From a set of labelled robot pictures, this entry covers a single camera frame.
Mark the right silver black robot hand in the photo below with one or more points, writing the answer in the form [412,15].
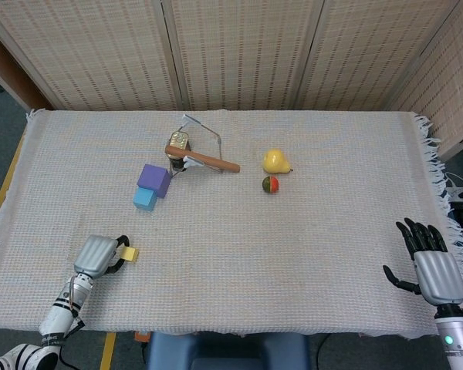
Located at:
[440,277]

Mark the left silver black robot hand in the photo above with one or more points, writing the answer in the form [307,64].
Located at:
[94,254]

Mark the small yellow cube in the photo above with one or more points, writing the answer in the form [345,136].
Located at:
[132,255]

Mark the medium blue cube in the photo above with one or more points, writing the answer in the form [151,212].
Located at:
[143,200]

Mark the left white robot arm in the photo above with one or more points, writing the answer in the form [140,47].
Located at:
[58,316]

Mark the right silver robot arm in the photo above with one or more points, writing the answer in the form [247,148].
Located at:
[457,339]

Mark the small orange object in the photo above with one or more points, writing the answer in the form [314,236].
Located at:
[140,336]

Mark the large purple cube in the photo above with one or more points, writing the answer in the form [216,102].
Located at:
[154,179]

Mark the small gold tin can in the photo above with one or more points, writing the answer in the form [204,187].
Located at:
[178,140]

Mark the white woven tablecloth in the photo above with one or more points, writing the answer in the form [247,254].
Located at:
[254,250]

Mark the blue padded seat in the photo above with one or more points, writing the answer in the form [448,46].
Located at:
[224,350]

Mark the red green round fruit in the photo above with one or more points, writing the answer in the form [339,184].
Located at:
[271,185]

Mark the yellow pear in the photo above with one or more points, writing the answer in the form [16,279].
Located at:
[274,161]

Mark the woven bamboo folding screen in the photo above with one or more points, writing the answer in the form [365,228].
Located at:
[254,50]

